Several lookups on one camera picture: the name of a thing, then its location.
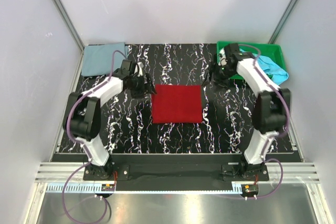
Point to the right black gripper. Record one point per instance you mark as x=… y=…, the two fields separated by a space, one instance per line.
x=214 y=67

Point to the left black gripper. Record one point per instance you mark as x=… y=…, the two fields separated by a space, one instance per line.
x=146 y=88

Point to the red t shirt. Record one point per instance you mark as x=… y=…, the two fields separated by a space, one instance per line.
x=177 y=104

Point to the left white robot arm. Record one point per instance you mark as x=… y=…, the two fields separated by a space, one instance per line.
x=82 y=120

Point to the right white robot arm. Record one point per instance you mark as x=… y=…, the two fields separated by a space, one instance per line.
x=271 y=114

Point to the folded grey-blue t shirt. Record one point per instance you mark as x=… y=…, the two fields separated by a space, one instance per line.
x=97 y=59

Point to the crumpled cyan t shirt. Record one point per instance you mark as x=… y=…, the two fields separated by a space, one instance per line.
x=273 y=64

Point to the green plastic bin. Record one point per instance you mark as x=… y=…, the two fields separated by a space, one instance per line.
x=254 y=46

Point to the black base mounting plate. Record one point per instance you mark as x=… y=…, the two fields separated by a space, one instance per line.
x=173 y=172

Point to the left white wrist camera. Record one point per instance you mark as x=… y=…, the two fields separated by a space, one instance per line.
x=138 y=69

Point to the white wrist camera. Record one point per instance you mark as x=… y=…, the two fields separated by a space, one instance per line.
x=222 y=60
x=138 y=69

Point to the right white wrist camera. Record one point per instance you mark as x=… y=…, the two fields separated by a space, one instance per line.
x=222 y=60

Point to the aluminium rail frame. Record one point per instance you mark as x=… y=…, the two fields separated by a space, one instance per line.
x=68 y=177

